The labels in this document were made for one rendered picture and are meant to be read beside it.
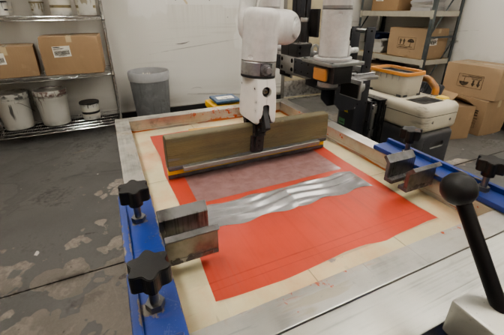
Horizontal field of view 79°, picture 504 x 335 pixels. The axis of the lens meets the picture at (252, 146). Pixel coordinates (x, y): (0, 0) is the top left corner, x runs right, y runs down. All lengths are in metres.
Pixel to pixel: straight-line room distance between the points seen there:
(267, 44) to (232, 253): 0.40
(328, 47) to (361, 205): 0.59
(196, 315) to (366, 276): 0.21
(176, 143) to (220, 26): 3.69
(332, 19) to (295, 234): 0.72
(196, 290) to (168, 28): 3.80
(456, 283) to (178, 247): 0.31
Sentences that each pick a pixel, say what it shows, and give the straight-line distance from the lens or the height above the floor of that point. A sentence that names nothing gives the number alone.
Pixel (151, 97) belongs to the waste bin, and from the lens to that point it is 3.64.
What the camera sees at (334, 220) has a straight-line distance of 0.57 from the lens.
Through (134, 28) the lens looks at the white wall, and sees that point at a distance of 4.06.
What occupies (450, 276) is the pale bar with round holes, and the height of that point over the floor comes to 1.04.
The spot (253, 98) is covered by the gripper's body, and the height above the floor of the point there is 1.12.
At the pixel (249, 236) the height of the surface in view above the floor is 0.95.
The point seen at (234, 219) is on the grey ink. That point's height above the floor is 0.96.
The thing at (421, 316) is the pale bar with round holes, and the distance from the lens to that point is 0.34.
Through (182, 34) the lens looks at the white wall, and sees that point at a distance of 4.14.
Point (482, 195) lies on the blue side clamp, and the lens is 0.66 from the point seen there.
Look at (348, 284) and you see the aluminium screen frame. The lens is 0.42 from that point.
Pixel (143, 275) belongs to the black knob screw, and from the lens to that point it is 0.33.
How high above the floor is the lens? 1.29
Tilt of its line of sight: 24 degrees down
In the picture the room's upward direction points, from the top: straight up
